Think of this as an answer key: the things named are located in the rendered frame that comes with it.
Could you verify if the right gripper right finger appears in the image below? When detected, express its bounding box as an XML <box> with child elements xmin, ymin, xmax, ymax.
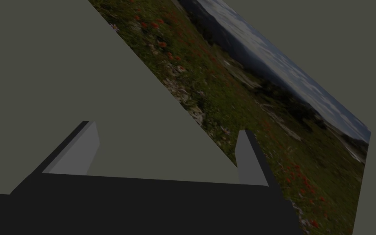
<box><xmin>234</xmin><ymin>129</ymin><xmax>281</xmax><ymax>188</ymax></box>

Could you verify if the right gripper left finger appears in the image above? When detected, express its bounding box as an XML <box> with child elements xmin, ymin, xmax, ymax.
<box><xmin>31</xmin><ymin>120</ymin><xmax>101</xmax><ymax>176</ymax></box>

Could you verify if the landscape picture with red flowers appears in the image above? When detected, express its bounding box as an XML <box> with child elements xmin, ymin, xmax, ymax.
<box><xmin>87</xmin><ymin>0</ymin><xmax>372</xmax><ymax>235</ymax></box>

